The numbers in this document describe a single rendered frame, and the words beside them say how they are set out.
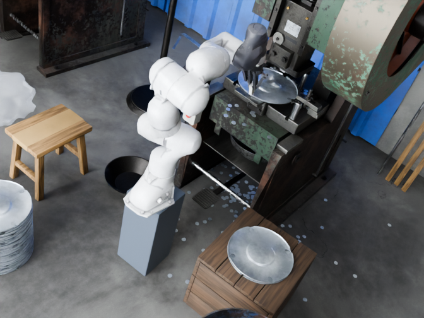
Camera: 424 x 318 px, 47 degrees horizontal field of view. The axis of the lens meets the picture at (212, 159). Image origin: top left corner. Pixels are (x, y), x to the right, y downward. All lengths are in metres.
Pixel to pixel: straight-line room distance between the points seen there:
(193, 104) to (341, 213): 1.69
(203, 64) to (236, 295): 0.97
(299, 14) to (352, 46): 0.51
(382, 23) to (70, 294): 1.66
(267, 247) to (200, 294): 0.36
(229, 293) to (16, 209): 0.96
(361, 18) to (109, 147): 1.74
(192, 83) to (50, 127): 1.15
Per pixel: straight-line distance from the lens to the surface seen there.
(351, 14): 1.71
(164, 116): 1.58
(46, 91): 3.32
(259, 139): 2.30
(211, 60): 1.57
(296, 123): 2.27
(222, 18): 4.03
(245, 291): 2.00
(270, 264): 2.10
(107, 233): 2.49
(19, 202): 2.23
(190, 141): 1.80
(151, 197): 1.97
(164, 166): 1.91
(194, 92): 1.52
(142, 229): 2.15
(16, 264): 2.35
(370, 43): 1.70
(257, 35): 1.85
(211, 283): 2.09
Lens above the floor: 1.96
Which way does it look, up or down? 41 degrees down
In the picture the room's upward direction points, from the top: 17 degrees clockwise
